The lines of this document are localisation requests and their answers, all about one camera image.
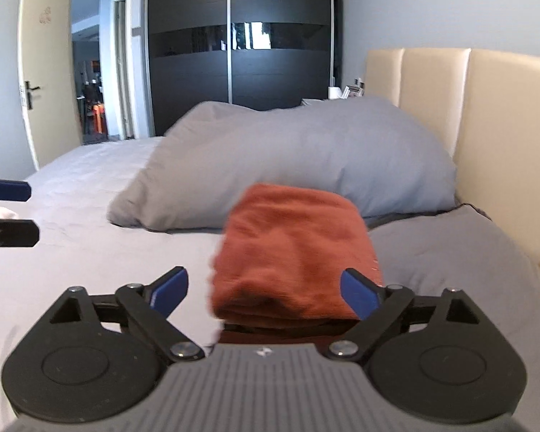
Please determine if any large grey pillow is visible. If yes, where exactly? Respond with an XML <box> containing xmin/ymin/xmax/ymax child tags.
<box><xmin>107</xmin><ymin>96</ymin><xmax>457</xmax><ymax>234</ymax></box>

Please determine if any black door handle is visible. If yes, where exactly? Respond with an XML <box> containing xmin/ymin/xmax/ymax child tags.
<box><xmin>24</xmin><ymin>81</ymin><xmax>41</xmax><ymax>110</ymax></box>

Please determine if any flat grey pillow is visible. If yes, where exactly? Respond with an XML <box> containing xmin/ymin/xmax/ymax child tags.
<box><xmin>364</xmin><ymin>204</ymin><xmax>540</xmax><ymax>415</ymax></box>

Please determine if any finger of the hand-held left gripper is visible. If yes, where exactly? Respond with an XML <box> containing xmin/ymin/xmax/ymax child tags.
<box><xmin>0</xmin><ymin>219</ymin><xmax>40</xmax><ymax>248</ymax></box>
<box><xmin>0</xmin><ymin>180</ymin><xmax>31</xmax><ymax>202</ymax></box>

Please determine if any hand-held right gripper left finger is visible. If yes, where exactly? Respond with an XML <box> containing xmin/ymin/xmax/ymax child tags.
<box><xmin>31</xmin><ymin>266</ymin><xmax>205</xmax><ymax>363</ymax></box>

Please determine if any cream room door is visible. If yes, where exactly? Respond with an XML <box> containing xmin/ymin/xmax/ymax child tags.
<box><xmin>18</xmin><ymin>0</ymin><xmax>84</xmax><ymax>172</ymax></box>

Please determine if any white hallway door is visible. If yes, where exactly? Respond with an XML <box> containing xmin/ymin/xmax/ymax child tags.
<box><xmin>110</xmin><ymin>0</ymin><xmax>138</xmax><ymax>140</ymax></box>

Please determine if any orange stool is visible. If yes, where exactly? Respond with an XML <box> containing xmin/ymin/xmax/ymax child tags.
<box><xmin>91</xmin><ymin>103</ymin><xmax>108</xmax><ymax>136</ymax></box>

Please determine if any cream padded headboard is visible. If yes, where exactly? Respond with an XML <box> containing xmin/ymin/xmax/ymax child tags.
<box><xmin>364</xmin><ymin>47</ymin><xmax>540</xmax><ymax>280</ymax></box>

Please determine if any bed with grey sheet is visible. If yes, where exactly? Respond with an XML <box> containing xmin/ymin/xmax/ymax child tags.
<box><xmin>0</xmin><ymin>135</ymin><xmax>540</xmax><ymax>415</ymax></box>

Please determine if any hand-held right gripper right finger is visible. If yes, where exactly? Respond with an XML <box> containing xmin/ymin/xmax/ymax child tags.
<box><xmin>326</xmin><ymin>269</ymin><xmax>500</xmax><ymax>363</ymax></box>

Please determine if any black sliding wardrobe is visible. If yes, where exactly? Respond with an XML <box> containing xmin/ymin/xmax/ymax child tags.
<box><xmin>144</xmin><ymin>0</ymin><xmax>343</xmax><ymax>138</ymax></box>

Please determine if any dark red garment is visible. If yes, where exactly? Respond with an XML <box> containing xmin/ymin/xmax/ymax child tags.
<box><xmin>218</xmin><ymin>319</ymin><xmax>358</xmax><ymax>346</ymax></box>

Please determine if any orange fleece towel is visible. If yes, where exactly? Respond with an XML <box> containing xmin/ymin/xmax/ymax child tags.
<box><xmin>209</xmin><ymin>184</ymin><xmax>383</xmax><ymax>325</ymax></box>

